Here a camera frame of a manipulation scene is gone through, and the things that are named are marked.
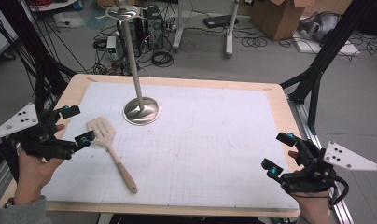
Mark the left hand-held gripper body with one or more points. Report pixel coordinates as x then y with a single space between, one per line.
37 140

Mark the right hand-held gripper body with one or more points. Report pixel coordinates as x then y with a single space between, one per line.
314 174

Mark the grey bag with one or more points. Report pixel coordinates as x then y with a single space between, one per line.
323 26

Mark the aluminium rail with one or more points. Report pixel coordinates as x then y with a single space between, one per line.
304 124

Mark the person's left hand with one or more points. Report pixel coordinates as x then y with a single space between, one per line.
31 177

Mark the white grid mat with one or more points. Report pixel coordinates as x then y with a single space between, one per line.
192 140

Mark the brown cardboard box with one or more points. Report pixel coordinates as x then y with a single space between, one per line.
276 18

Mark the flat black device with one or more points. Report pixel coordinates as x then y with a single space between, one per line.
219 21

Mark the beige slotted spatula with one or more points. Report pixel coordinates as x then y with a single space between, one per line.
107 141

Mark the metal utensil stand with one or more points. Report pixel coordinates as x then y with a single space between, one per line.
141 113

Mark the black computer tower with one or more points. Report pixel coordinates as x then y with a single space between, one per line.
154 26

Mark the white stand leg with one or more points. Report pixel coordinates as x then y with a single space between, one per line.
178 34
230 40

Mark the white power adapter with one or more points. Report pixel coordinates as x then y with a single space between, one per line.
111 43

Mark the person's right hand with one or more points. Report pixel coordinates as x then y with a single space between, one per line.
314 207

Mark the white flat board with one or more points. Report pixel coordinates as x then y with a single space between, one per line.
348 49

